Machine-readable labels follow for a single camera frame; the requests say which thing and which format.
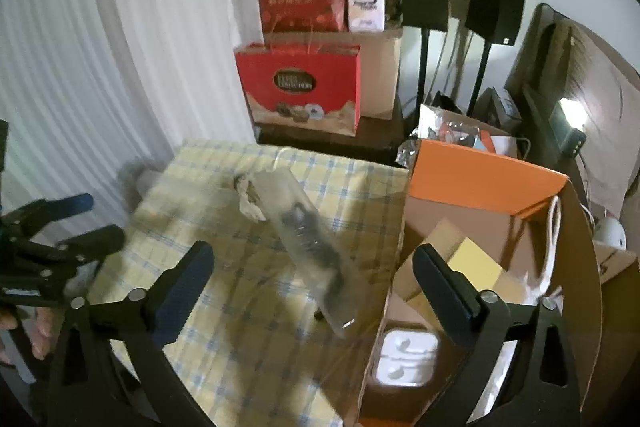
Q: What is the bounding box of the yellow plaid tablecloth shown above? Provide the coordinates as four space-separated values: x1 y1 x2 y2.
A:
89 141 408 426

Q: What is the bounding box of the black speaker on stand left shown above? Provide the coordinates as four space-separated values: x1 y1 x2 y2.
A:
397 0 450 128

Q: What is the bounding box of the dark wooden side table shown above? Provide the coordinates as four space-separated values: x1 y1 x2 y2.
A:
257 98 405 167

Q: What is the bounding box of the person's left hand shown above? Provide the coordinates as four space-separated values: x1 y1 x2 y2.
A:
1 308 55 361

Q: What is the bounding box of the small brown open box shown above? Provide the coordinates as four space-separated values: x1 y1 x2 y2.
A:
582 242 639 425

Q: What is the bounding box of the black speaker on stand right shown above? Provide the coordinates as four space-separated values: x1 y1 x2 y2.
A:
465 0 526 116

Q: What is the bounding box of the black speaker on stand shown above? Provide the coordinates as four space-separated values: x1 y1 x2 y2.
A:
397 0 450 128
465 0 526 116

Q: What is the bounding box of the white earphone case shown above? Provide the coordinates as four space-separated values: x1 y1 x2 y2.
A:
373 329 439 388

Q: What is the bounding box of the orange cardboard box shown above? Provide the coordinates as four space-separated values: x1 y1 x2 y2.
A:
355 141 602 426

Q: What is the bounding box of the brown bed headboard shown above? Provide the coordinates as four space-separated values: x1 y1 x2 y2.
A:
506 3 639 218

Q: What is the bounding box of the silver foil snack bag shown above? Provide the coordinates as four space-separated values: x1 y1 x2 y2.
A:
396 104 518 169

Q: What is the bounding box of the pink white package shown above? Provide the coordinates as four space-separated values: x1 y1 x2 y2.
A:
347 0 385 32

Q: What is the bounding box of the clear plastic bag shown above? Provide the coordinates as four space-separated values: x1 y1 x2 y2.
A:
233 168 373 340

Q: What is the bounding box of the white round lamp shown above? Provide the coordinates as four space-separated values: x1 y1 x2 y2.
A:
593 216 627 251

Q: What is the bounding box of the red Collection gift bag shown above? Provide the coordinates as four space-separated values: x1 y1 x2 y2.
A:
235 43 361 136

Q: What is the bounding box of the white curtain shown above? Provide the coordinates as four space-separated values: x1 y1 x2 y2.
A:
1 0 262 242

